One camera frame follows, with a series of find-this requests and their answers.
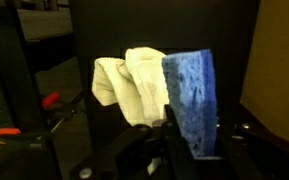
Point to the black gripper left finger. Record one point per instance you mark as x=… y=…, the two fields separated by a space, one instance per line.
x=139 y=153

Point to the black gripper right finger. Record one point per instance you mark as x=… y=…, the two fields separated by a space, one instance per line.
x=252 y=150

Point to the white towel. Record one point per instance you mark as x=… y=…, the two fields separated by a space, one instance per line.
x=136 y=83

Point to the blue sponge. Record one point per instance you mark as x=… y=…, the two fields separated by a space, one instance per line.
x=191 y=86

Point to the large cardboard box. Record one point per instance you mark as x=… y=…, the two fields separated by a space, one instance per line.
x=266 y=86

